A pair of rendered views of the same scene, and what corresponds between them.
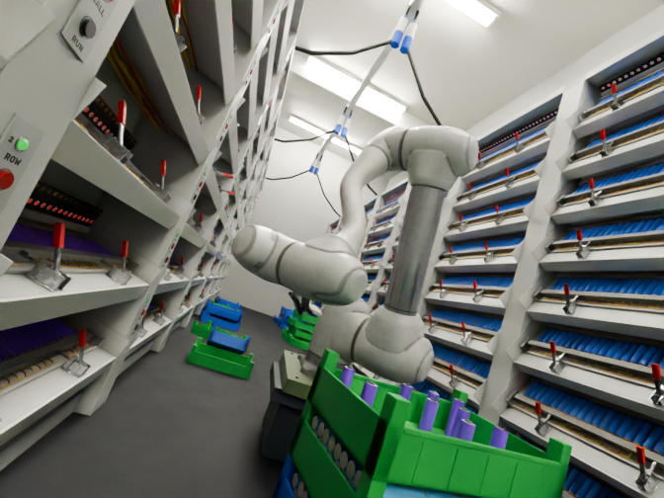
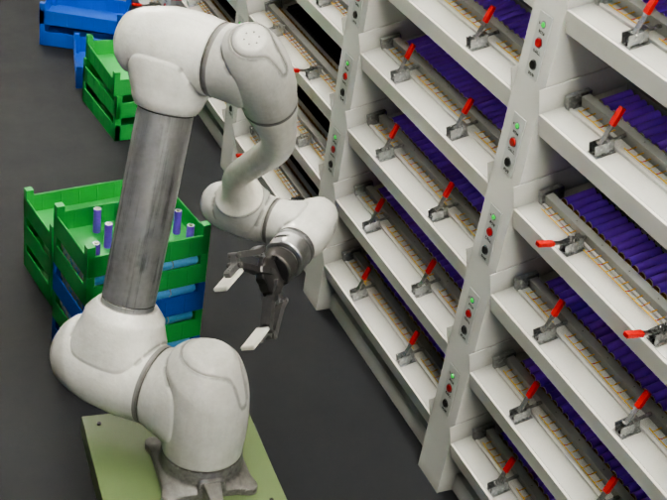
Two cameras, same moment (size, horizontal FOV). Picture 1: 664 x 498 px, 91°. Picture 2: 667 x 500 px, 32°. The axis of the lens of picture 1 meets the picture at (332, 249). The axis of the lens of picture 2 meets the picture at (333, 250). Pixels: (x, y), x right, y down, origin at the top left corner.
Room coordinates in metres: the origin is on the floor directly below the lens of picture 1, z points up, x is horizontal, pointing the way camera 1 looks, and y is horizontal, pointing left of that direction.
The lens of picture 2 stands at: (2.77, -0.40, 1.82)
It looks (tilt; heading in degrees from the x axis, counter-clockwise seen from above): 33 degrees down; 164
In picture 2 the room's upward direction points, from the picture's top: 10 degrees clockwise
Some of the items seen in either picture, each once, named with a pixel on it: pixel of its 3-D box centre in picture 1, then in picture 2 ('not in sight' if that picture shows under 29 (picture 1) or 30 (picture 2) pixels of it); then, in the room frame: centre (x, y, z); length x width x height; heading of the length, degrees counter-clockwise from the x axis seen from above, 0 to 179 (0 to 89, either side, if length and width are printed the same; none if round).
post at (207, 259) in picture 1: (223, 200); not in sight; (2.31, 0.84, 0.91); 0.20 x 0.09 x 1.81; 103
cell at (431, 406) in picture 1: (427, 421); not in sight; (0.50, -0.21, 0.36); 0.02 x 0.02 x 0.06
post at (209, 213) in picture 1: (216, 170); not in sight; (1.63, 0.69, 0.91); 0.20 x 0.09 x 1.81; 103
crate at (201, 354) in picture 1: (222, 357); not in sight; (1.74, 0.33, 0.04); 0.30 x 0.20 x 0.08; 103
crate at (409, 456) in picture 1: (430, 420); (132, 228); (0.50, -0.22, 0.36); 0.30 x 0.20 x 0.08; 111
